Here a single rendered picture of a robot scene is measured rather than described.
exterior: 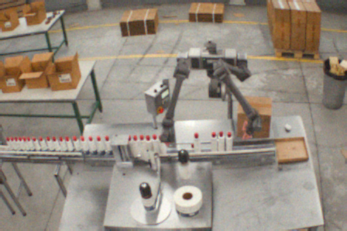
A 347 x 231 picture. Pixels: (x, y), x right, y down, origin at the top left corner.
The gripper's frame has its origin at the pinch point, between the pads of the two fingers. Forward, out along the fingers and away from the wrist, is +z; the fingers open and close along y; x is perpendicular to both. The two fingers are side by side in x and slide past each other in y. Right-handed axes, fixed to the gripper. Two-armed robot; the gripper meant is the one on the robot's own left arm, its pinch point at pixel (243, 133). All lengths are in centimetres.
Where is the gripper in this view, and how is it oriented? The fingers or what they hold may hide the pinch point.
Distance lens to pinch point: 299.4
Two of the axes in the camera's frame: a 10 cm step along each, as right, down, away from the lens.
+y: -1.3, 6.5, -7.5
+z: -5.5, 5.8, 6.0
